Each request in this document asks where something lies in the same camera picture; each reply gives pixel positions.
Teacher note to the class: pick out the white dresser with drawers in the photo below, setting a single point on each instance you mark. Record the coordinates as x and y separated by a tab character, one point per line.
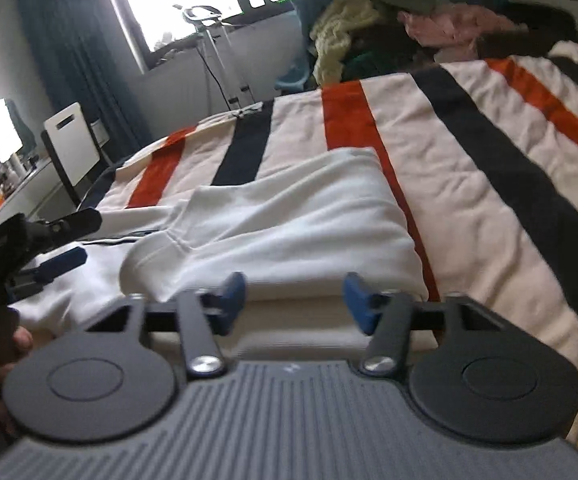
34	190

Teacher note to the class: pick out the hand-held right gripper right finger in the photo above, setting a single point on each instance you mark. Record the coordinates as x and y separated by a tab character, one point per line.
361	306

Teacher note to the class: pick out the white garment steamer stand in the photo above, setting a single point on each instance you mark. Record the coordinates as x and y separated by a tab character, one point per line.
216	45

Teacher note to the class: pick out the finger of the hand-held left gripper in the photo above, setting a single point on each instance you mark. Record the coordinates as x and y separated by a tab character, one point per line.
66	258
69	224

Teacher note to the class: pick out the white bottle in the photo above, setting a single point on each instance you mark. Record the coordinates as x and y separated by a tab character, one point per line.
16	164

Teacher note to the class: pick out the pink cloth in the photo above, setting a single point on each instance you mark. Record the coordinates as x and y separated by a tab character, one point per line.
459	25

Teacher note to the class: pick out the white chair with black frame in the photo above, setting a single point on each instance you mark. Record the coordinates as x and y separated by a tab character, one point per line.
71	145

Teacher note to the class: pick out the person's left hand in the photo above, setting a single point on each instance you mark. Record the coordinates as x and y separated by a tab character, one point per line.
22	341

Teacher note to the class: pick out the yellow-green fleece blanket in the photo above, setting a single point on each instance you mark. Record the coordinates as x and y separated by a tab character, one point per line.
344	30

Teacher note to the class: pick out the grey cloth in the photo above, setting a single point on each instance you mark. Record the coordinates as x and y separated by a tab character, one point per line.
409	0

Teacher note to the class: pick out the dark brown cloth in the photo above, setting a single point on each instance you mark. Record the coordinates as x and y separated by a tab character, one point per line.
389	50

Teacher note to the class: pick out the teal plastic basin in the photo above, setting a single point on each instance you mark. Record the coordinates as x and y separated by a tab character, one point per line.
294	77

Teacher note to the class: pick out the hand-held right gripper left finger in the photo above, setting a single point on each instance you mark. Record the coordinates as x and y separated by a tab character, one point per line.
231	301

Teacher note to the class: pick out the striped orange black cream blanket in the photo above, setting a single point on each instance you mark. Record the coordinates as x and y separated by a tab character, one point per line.
469	160

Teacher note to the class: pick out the windowsill clutter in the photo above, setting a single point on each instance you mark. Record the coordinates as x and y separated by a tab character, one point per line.
163	45

